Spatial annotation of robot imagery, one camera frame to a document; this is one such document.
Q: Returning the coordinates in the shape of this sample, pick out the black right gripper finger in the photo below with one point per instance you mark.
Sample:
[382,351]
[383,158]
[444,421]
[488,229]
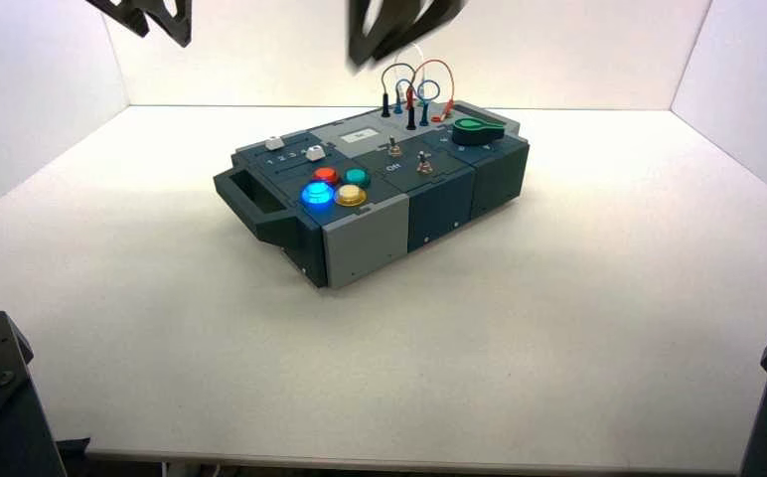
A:
[356,39]
[424,22]

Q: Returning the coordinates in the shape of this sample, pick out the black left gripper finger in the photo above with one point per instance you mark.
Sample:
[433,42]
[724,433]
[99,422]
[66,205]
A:
[125,16]
[186,28]

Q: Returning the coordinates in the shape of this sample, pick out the blue round push button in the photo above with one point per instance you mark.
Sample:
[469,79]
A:
[318,195]

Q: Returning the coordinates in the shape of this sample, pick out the green round push button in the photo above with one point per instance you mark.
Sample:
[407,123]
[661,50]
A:
[356,176]

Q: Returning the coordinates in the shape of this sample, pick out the red round push button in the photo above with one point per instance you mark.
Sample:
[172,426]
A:
[325,175]

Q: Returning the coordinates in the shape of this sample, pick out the yellow round push button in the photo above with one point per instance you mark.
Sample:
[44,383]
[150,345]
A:
[350,195]

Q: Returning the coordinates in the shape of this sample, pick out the black banana plug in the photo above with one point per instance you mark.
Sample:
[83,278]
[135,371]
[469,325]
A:
[385,105]
[411,118]

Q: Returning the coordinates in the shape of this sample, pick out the red banana plug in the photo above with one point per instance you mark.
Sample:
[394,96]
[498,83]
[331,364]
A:
[444,112]
[410,98]

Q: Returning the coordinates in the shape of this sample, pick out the blue banana plug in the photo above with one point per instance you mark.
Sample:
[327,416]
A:
[424,116]
[397,105]

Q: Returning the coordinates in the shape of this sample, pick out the small white display label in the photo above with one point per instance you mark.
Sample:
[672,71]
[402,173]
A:
[361,135]

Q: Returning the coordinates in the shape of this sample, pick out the white slider knob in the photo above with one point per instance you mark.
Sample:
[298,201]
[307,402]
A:
[274,143]
[315,153]

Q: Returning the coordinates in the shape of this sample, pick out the green black rotary knob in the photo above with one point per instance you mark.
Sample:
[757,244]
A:
[478,131]

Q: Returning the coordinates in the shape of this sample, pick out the dark teal grey control box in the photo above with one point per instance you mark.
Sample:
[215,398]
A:
[370,230]

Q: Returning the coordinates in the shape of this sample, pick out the metal toggle switch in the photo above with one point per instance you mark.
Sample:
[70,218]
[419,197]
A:
[394,148]
[424,162]

